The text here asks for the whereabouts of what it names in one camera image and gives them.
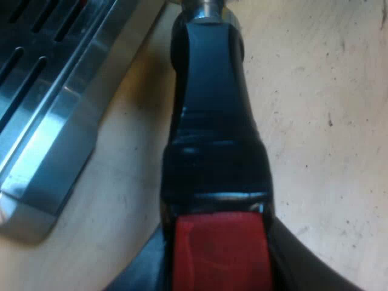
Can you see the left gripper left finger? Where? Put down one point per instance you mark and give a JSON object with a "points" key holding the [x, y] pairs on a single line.
{"points": [[142, 263]]}

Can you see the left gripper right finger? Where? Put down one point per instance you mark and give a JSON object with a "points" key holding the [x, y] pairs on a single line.
{"points": [[318, 254]]}

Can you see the steel espresso machine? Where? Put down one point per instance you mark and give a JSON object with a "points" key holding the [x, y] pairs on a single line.
{"points": [[48, 100]]}

